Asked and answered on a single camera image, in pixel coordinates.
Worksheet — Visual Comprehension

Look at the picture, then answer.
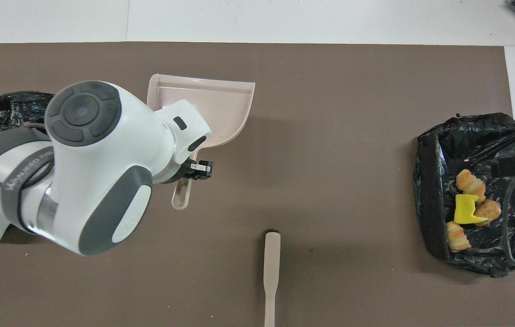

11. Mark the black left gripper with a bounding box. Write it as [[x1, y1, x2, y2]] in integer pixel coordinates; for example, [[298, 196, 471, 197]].
[[166, 159, 214, 183]]

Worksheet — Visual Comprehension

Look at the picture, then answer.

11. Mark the orange striped croissant toy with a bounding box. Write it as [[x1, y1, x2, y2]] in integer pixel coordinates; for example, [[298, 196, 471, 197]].
[[456, 169, 486, 203]]

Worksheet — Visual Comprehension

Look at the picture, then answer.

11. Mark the brown oval bread toy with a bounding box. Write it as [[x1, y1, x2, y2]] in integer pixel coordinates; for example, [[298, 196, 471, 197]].
[[473, 199, 502, 228]]

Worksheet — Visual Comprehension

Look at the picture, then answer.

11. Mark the beige plastic dustpan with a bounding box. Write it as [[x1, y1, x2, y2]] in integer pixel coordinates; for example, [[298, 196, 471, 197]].
[[146, 74, 256, 211]]

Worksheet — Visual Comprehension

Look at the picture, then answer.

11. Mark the yellow sponge piece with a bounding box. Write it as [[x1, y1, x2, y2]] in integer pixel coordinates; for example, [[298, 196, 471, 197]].
[[454, 194, 490, 225]]

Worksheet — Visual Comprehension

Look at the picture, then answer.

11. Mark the pale ridged bread toy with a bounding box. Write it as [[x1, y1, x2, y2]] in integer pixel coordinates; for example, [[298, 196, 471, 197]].
[[446, 221, 472, 253]]

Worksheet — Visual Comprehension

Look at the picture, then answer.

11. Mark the beige brush with black bristles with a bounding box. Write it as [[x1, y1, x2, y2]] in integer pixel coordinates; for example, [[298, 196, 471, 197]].
[[263, 229, 281, 327]]

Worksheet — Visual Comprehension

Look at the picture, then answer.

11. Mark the bin lined with black bag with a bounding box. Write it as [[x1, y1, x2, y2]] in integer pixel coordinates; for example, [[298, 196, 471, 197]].
[[413, 113, 515, 278]]

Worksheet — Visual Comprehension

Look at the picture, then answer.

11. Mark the brown table mat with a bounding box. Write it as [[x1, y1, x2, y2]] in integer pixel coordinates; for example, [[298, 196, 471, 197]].
[[0, 42, 515, 327]]

